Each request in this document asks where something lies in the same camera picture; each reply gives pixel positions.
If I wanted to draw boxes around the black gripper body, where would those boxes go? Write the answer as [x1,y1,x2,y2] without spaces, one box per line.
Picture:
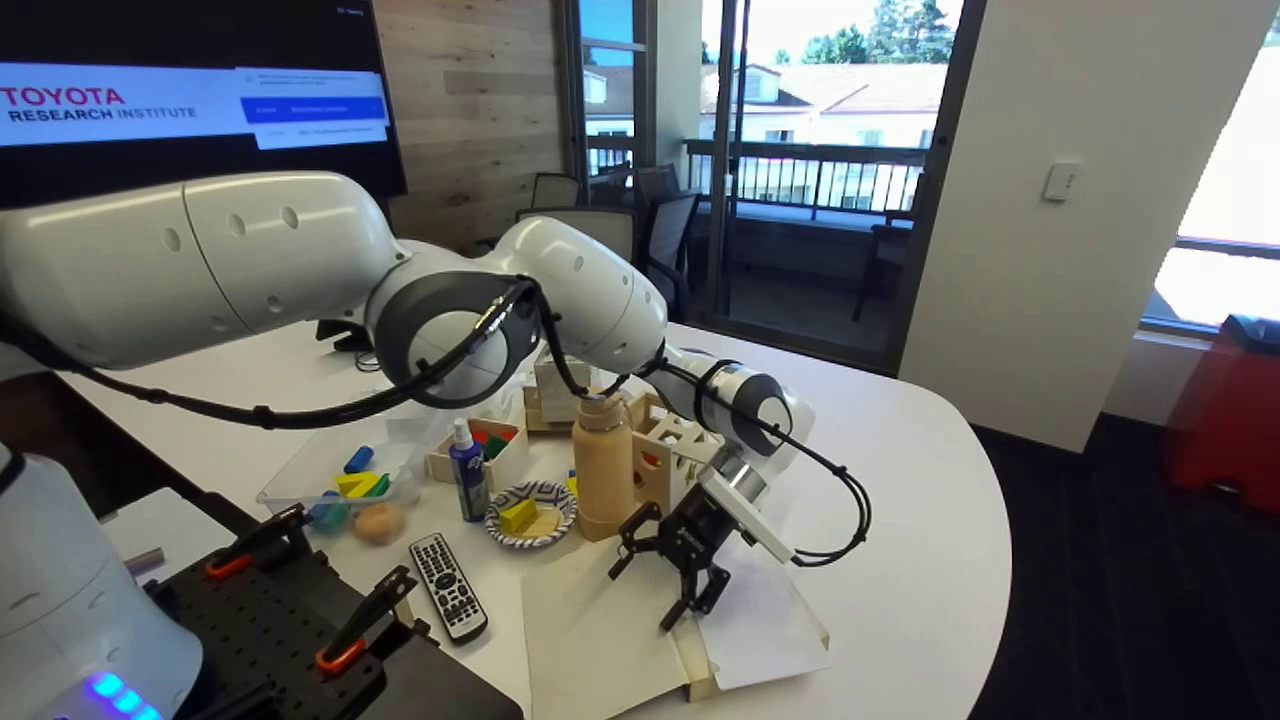
[608,487,731,633]

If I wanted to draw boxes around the blue artificial intelligence book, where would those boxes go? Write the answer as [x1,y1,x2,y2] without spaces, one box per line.
[521,542,829,720]

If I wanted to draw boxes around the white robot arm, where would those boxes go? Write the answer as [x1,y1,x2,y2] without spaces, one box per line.
[0,173,800,470]

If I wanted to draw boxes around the wooden shape sorter cube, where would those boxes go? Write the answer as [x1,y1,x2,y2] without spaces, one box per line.
[626,398,721,513]

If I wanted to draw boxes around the patterned black white bowl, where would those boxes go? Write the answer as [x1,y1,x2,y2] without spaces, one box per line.
[484,481,575,553]

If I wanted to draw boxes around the blue glue bottle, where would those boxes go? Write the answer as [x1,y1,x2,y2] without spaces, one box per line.
[453,420,488,526]

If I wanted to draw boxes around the black white remote control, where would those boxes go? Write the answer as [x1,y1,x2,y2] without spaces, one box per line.
[406,537,488,645]

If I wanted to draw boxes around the clear plastic block container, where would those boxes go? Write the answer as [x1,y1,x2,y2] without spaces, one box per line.
[255,443,419,537]

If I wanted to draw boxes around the orange black clamp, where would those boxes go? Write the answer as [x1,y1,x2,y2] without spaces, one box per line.
[198,506,306,579]
[315,564,414,678]

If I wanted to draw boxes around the black pegboard base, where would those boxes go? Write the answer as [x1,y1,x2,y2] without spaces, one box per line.
[151,553,524,720]

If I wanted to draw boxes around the red chair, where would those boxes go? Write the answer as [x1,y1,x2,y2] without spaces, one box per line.
[1162,318,1280,513]

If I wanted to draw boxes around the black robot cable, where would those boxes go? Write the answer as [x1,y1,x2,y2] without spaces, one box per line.
[0,277,631,431]

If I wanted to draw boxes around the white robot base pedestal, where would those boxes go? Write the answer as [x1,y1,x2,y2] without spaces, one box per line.
[0,454,202,720]

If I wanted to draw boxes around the wall monitor screen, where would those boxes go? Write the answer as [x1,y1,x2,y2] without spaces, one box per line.
[0,0,404,209]

